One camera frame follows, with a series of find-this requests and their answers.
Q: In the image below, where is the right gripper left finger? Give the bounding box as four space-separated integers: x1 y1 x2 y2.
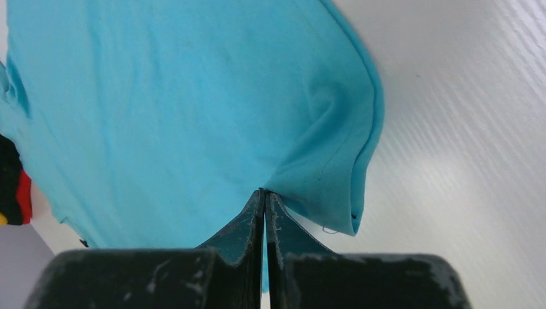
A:
25 189 265 308

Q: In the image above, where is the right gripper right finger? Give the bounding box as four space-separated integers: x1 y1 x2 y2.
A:
265 192 471 308

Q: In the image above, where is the teal polo shirt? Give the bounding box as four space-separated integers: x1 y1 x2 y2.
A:
1 1 384 248

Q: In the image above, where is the red folded shirt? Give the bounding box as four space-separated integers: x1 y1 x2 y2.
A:
16 170 32 225

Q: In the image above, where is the orange folded shirt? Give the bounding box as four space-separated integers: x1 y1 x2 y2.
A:
0 214 8 226

